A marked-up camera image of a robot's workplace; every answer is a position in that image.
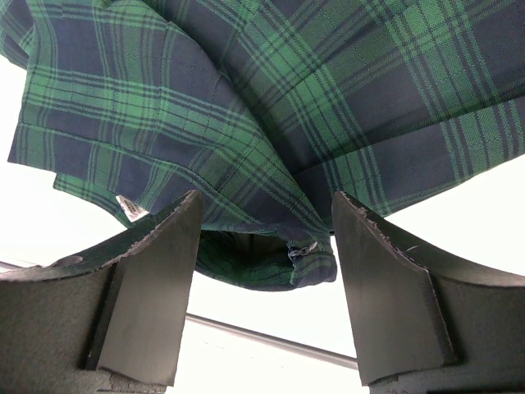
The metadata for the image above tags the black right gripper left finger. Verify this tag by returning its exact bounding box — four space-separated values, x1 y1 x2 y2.
1 190 203 393

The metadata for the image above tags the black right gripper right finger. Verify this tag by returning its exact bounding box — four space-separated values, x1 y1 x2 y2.
332 192 524 393

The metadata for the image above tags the green navy plaid skirt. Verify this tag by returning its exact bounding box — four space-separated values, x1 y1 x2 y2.
1 1 524 291

